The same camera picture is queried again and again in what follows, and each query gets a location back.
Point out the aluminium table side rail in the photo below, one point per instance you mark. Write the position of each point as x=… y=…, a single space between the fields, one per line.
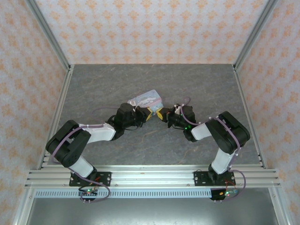
x=245 y=93
x=62 y=100

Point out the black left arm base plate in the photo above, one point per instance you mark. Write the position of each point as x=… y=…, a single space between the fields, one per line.
x=105 y=179

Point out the aluminium mounting rail beam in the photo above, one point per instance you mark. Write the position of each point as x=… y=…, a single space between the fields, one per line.
x=150 y=177

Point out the grey metal sheet panel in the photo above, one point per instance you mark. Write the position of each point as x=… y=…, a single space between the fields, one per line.
x=150 y=211

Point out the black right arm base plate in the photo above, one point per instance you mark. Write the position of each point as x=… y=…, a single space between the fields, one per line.
x=200 y=178

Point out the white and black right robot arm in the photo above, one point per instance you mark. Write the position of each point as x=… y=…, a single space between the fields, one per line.
x=222 y=159

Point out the aluminium frame post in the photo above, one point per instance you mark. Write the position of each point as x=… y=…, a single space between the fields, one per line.
x=47 y=30
x=255 y=30

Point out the pastel cartoon dog tin box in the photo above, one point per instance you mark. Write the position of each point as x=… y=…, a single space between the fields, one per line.
x=150 y=99

